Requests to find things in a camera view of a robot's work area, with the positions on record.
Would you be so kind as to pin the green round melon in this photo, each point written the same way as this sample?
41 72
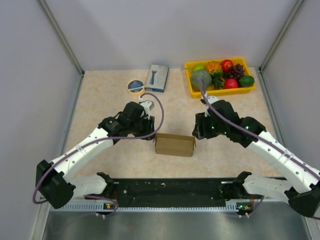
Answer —
199 76

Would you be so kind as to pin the red apple front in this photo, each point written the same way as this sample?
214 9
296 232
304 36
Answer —
230 83

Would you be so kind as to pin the red apple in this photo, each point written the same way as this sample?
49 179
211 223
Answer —
230 83
226 64

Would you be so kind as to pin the razor in blue package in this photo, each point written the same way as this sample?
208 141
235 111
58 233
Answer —
157 78

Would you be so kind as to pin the small green apple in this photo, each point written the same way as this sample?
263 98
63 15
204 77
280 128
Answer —
198 67

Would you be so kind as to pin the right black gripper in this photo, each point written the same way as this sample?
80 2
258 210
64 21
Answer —
200 130

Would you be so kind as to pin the brown cardboard paper box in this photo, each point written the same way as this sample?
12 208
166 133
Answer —
174 145

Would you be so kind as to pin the red apple back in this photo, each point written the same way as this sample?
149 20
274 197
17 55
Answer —
226 64

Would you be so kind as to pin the yellow plastic bin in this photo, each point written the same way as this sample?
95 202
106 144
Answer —
188 66

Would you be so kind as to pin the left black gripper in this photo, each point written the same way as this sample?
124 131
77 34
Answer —
149 126

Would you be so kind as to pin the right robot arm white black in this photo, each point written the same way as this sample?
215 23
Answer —
301 187

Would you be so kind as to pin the small pineapple green leaves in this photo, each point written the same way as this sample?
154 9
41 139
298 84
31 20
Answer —
217 80

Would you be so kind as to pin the yellow masking tape roll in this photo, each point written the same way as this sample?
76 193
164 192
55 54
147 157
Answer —
136 87

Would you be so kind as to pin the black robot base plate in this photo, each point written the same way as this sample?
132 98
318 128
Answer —
173 192

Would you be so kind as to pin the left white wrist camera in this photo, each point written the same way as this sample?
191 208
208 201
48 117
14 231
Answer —
147 105

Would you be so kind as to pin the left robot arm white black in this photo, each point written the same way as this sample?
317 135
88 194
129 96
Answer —
55 179

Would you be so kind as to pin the dark purple grape bunch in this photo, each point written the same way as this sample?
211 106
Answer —
234 72

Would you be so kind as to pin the green avocado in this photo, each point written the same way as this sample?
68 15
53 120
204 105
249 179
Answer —
247 81

